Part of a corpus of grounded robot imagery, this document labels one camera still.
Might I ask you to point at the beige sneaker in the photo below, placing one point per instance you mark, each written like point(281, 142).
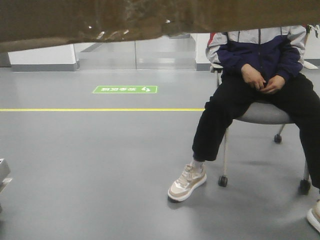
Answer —
point(192, 176)
point(313, 216)

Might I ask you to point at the seated person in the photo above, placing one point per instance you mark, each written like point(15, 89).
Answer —
point(262, 63)

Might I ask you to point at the green floor safety sign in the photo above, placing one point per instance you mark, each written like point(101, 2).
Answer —
point(126, 89)

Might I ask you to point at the grey office chair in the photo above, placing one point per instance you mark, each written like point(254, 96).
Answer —
point(265, 113)

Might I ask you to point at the brown cardboard carton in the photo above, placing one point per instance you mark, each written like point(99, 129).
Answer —
point(32, 24)

